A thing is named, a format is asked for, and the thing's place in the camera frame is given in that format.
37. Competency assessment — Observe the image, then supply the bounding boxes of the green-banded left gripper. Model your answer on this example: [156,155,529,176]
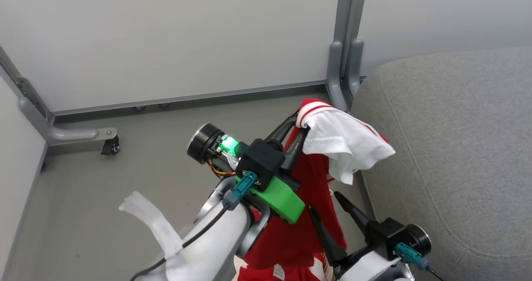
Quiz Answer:
[187,113,310,224]

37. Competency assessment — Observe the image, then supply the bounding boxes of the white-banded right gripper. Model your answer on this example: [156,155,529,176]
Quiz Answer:
[309,191,432,281]

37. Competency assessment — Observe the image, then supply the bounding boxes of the red and white garment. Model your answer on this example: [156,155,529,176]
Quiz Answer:
[237,98,396,281]

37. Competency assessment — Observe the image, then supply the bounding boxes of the grey fabric sofa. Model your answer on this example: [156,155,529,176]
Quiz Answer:
[351,46,532,281]

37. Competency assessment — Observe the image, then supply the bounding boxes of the white translucent tape strip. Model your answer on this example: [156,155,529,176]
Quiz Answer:
[118,191,184,260]

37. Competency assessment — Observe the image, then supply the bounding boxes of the black caster wheel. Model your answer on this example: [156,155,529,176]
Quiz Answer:
[101,135,120,156]

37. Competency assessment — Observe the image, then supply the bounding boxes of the grey curved partition foot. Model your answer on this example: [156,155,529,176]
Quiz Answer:
[19,97,118,146]

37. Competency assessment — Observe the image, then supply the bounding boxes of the teal left camera connector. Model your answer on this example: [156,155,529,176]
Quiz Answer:
[222,171,259,211]

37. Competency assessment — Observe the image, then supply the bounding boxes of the teal camera connector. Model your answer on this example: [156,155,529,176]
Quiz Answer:
[222,171,259,211]
[394,242,431,270]

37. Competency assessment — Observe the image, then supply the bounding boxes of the teal right camera connector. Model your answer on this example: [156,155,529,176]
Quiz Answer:
[394,242,431,270]

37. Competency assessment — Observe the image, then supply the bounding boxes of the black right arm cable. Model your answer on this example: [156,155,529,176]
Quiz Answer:
[423,266,446,281]

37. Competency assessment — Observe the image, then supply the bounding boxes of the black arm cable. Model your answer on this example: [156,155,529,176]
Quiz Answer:
[423,266,446,281]
[130,204,230,281]

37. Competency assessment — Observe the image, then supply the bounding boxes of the grey partition bottom rail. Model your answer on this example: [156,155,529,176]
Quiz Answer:
[52,80,329,116]

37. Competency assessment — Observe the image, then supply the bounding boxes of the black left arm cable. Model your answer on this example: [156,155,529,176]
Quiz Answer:
[130,204,230,281]

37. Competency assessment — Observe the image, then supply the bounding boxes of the grey slanted partition post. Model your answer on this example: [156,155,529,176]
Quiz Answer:
[0,46,54,123]

